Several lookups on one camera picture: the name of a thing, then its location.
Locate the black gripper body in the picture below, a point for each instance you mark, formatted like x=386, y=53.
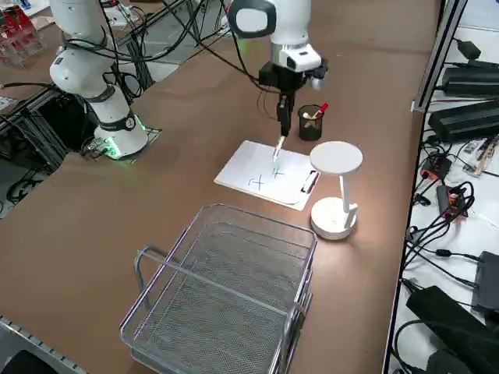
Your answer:
x=282, y=80

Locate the blue pen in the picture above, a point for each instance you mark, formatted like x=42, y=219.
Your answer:
x=278, y=150

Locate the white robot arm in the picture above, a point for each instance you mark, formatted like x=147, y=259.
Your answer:
x=117, y=113

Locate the black mesh pen holder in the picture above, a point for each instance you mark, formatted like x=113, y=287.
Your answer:
x=310, y=130

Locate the red capped pen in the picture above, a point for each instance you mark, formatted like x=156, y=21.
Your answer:
x=323, y=107

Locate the white A4 paper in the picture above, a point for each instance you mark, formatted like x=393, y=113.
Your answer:
x=241, y=167

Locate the yellow marker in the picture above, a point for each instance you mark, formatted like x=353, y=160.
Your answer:
x=308, y=114

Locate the white desk lamp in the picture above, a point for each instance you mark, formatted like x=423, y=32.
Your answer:
x=335, y=157

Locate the white clipboard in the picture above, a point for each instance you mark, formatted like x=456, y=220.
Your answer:
x=298, y=204

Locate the orange black power strip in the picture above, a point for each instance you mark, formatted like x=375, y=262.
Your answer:
x=436, y=167

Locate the black power brick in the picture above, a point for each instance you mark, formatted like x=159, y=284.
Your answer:
x=471, y=83
x=464, y=121

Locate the black red power strip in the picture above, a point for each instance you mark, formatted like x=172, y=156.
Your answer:
x=444, y=198

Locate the small black power adapter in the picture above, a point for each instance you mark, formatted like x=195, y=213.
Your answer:
x=469, y=48

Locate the silver mesh letter tray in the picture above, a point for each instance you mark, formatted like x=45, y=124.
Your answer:
x=218, y=296

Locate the flat black box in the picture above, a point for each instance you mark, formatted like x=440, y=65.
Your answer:
x=487, y=280

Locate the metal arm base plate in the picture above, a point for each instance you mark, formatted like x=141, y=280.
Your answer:
x=150, y=134

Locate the aluminium profile post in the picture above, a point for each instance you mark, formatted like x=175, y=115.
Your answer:
x=436, y=58

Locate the aluminium frame rail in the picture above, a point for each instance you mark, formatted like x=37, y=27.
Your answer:
x=23, y=331

